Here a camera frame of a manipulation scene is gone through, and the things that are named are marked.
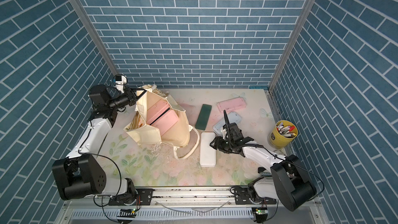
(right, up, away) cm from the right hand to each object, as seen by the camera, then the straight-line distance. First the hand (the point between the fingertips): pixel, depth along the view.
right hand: (214, 145), depth 86 cm
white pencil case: (-4, -5, +1) cm, 6 cm away
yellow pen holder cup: (+38, +7, -1) cm, 39 cm away
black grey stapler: (+24, -11, -6) cm, 27 cm away
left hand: (-32, +30, -12) cm, 46 cm away
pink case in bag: (-29, +13, +5) cm, 32 cm away
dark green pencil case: (-7, +14, +16) cm, 22 cm away
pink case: (-35, +19, +8) cm, 41 cm away
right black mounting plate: (+14, -21, -12) cm, 28 cm away
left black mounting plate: (-35, -21, -13) cm, 43 cm away
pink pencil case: (+14, +22, +22) cm, 34 cm away
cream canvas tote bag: (-44, +8, +2) cm, 45 cm away
